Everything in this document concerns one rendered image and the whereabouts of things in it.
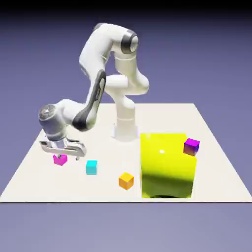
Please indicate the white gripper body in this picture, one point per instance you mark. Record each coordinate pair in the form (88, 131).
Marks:
(67, 150)

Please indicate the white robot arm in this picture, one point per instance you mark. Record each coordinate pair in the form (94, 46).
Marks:
(98, 59)

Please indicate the small magenta cube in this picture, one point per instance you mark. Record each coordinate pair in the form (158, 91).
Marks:
(61, 159)

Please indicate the small cyan cube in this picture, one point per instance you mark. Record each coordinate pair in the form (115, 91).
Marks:
(91, 167)

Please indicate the small orange cube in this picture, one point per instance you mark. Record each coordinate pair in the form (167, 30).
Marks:
(126, 181)

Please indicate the small purple cube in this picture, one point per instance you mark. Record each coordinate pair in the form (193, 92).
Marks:
(191, 146)

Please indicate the large yellow box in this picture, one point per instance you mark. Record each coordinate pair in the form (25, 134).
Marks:
(167, 167)

